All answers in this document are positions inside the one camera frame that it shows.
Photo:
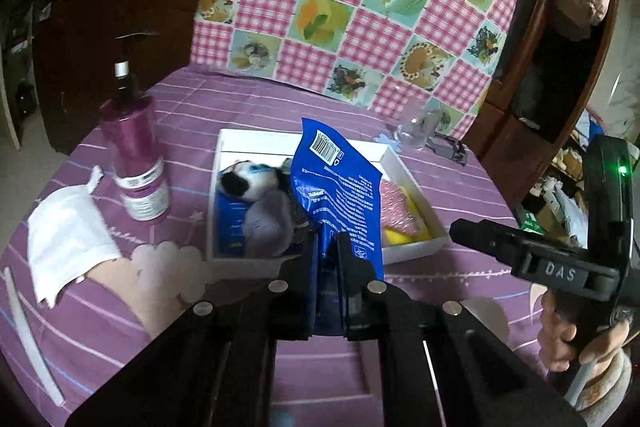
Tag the right hand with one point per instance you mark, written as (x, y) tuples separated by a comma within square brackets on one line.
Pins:
[(556, 341)]

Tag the pink checkered patchwork chair cover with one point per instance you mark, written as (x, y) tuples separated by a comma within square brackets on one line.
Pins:
[(382, 55)]

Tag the black clip tool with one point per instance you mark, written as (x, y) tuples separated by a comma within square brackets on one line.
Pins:
[(446, 147)]

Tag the purple spray bottle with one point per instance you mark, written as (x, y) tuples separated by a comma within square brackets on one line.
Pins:
[(128, 125)]

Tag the pink glittery sponge cloth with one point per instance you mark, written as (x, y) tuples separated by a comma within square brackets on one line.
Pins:
[(396, 213)]

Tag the dark wooden cabinet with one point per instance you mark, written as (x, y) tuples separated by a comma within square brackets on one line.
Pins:
[(77, 43)]

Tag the grey checkered cloth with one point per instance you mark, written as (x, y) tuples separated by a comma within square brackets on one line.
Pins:
[(298, 214)]

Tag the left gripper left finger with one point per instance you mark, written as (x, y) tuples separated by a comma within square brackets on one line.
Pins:
[(300, 299)]

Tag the white plastic strip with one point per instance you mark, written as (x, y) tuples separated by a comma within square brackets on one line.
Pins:
[(28, 342)]

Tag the clear drinking glass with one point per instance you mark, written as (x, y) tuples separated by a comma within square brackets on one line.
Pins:
[(418, 121)]

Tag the yellow tissue pack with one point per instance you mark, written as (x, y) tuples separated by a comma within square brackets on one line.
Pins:
[(395, 239)]

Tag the blue white plastic wrapper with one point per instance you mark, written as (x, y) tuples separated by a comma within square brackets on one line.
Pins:
[(230, 219)]

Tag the white panda plush toy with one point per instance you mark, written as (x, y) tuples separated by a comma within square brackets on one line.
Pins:
[(248, 181)]

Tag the white face mask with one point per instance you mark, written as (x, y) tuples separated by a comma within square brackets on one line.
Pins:
[(67, 238)]

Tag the blue wet wipes pack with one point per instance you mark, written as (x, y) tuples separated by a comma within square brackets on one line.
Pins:
[(339, 190)]

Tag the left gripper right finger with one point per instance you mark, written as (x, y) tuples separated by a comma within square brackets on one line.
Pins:
[(353, 276)]

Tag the white shallow cardboard box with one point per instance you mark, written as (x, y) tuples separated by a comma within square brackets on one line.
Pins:
[(271, 148)]

